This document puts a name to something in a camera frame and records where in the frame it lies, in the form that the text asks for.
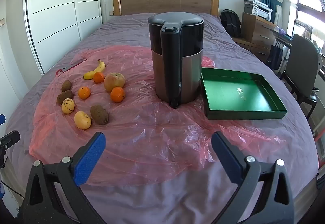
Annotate pale yellow round fruit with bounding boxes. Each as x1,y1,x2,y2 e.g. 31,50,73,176
62,98,75,114
74,111,92,130

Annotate white printer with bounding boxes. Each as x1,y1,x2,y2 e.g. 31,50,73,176
244,0,274,22

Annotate pink plastic sheet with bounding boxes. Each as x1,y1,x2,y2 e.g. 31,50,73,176
29,45,286,186

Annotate grey chair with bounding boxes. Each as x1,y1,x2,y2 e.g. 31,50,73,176
280,34,321,119

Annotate dark blue tote bag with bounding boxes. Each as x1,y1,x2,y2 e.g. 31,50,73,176
266,41,283,70

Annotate low wooden nightstand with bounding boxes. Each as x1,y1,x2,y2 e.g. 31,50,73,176
232,36,254,52

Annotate red-yellow apple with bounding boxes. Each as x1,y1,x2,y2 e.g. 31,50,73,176
104,72,126,93

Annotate large brown kiwi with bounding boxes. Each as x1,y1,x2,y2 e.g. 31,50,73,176
90,105,109,125

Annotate green shallow box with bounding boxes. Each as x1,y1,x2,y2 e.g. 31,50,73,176
201,67,288,120

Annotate yellow banana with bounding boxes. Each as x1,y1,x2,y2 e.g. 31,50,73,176
82,59,106,80

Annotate white wardrobe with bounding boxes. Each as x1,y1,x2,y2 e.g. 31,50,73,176
24,0,103,75

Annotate wooden dresser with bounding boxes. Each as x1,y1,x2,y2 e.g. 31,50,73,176
241,12,278,62

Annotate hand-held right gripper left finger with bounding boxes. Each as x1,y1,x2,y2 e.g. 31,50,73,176
19,132,107,224

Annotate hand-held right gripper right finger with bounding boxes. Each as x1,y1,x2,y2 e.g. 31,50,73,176
211,131,295,224

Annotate black and steel electric kettle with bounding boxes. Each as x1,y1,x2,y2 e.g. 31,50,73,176
148,12,204,109

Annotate wooden headboard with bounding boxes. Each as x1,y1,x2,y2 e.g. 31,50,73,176
112,0,219,17

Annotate black backpack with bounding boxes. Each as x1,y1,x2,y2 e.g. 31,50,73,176
220,9,242,38

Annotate red pole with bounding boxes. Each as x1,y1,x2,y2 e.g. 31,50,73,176
313,126,325,143

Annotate grey desk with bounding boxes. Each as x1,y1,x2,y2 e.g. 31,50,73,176
273,28,295,49

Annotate knife with red handle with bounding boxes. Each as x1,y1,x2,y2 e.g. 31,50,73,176
56,58,86,74

